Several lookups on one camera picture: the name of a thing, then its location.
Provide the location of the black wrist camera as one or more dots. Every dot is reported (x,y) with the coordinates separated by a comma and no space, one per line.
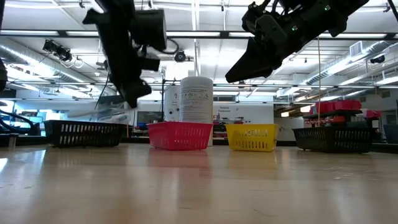
(150,29)
(253,18)

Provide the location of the white cabinet with lettering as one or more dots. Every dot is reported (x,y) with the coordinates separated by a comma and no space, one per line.
(248,113)

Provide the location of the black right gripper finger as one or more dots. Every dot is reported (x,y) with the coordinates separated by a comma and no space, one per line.
(252,65)

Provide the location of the white wipes canister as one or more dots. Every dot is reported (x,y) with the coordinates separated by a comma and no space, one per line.
(196,99)

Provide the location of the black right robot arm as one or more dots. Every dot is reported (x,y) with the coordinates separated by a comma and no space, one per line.
(326,15)

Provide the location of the red plastic mesh basket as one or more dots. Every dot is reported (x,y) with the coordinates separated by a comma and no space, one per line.
(178,135)

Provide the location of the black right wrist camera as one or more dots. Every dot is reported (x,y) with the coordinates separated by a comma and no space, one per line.
(253,18)

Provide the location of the round black ceiling camera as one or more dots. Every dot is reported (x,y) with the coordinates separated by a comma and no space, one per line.
(180,56)

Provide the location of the yellow plastic mesh basket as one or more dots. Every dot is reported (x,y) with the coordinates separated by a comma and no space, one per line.
(252,138)

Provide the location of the green white toothbrush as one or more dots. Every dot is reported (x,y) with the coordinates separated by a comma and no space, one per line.
(93,112)

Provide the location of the black ceiling spotlight rig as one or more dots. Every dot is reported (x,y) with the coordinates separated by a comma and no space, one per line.
(57,51)

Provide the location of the black plastic mesh basket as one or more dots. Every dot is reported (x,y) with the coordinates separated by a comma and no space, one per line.
(84,133)
(334,140)

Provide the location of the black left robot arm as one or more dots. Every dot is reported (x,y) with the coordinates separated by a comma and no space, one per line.
(2,76)

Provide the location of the long ceiling light strip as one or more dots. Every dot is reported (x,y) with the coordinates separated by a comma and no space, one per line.
(354,35)
(192,34)

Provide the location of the black monitor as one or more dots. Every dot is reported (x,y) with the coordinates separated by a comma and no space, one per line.
(149,117)

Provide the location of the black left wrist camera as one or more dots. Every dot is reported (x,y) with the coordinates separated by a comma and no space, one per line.
(150,29)

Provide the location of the silver ventilation duct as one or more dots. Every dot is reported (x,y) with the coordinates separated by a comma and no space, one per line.
(357,59)
(37,67)

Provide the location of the red storage bin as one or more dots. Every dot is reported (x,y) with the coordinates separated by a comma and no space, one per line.
(346,105)
(325,108)
(373,114)

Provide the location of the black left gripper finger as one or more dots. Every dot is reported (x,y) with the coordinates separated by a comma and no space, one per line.
(130,88)

